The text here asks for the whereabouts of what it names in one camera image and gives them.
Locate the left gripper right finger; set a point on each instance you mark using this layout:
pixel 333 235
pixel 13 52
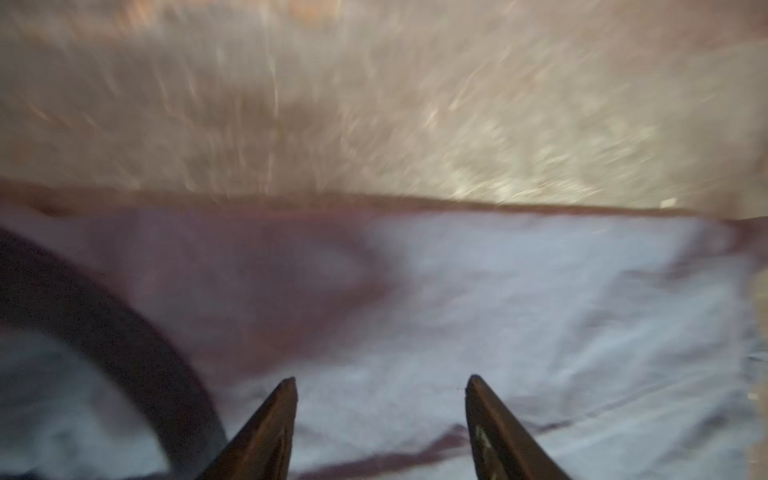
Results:
pixel 502 448

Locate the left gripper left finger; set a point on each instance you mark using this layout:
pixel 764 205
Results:
pixel 262 449

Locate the grey blue tank top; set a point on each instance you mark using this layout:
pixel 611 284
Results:
pixel 137 343

